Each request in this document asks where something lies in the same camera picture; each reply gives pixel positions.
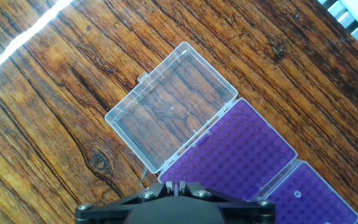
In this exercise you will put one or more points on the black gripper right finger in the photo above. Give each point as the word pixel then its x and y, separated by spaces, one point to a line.
pixel 247 211

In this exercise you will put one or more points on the small clear pipette tip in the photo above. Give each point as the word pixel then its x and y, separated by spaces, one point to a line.
pixel 176 189
pixel 297 193

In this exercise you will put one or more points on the brown wooden board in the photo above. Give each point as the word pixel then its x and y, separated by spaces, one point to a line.
pixel 57 124

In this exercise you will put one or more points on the purple pipette tip box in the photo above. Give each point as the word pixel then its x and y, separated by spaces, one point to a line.
pixel 315 205
pixel 228 149

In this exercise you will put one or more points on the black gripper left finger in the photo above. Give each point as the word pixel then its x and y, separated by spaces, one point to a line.
pixel 110 211

